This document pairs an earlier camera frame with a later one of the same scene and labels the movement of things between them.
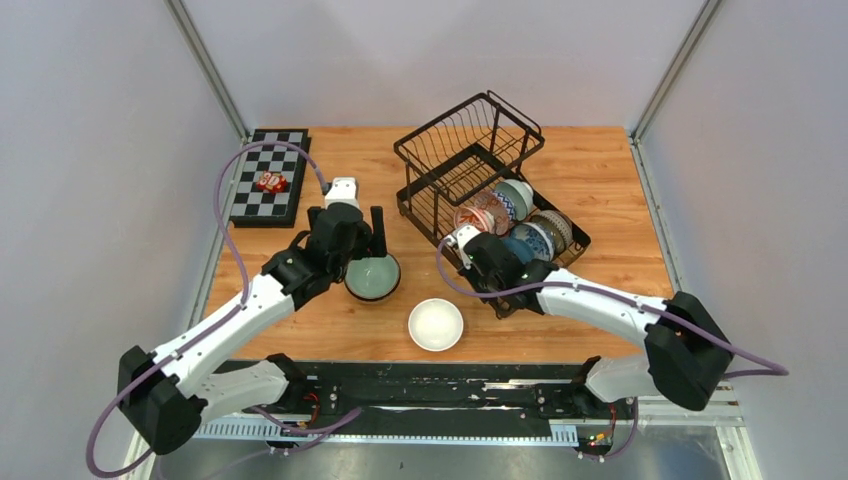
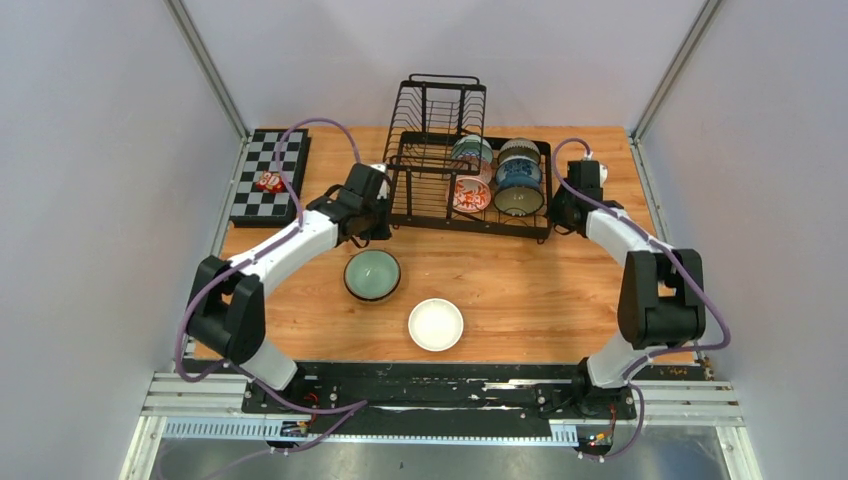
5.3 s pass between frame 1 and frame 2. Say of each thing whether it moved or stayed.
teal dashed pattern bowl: moved
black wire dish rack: moved
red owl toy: stayed
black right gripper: moved
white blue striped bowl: moved
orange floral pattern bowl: moved
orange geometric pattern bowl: moved
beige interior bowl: moved
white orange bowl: stayed
